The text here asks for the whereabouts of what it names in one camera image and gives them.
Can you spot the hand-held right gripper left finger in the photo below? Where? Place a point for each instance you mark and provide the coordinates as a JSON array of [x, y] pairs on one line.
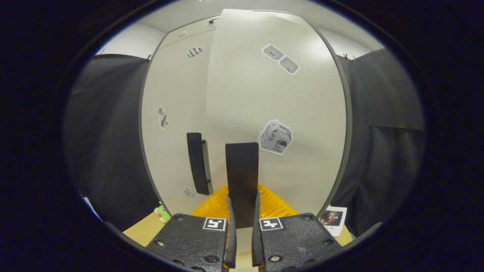
[[230, 245]]

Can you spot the pink starfish plush toy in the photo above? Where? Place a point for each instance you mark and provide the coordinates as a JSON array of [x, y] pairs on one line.
[[163, 214]]

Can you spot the grey double-door shoe cabinet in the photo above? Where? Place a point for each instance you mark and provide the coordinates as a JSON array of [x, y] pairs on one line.
[[349, 113]]

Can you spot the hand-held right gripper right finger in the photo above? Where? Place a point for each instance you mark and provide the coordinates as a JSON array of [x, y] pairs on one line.
[[257, 245]]

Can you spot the grey cabinet drawer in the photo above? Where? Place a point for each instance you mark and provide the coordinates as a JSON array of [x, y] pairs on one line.
[[189, 32]]

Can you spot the grey cabinet door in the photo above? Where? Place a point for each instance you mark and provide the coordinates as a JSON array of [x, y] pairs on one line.
[[264, 98], [177, 90]]

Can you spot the white booklet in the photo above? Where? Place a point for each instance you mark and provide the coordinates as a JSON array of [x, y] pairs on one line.
[[332, 220]]

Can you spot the black backdrop cloth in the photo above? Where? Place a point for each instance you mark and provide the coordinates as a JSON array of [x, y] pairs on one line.
[[106, 132], [389, 151]]

